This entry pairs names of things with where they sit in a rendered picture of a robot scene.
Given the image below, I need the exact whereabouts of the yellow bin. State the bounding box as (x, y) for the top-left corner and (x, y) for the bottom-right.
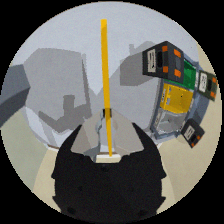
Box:
(160, 83), (193, 113)

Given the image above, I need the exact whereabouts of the green open bin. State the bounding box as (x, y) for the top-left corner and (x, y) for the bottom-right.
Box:
(164, 60), (196, 90)

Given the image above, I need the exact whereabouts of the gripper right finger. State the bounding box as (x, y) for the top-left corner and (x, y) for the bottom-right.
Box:
(110, 108), (167, 179)

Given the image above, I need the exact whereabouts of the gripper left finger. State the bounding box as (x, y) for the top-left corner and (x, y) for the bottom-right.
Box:
(51, 108), (105, 179)

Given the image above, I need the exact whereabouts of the orange bar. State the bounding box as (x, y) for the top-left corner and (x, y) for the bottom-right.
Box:
(101, 19), (112, 157)

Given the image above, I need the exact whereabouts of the grey open bin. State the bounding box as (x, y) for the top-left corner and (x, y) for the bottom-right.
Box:
(153, 108), (187, 133)

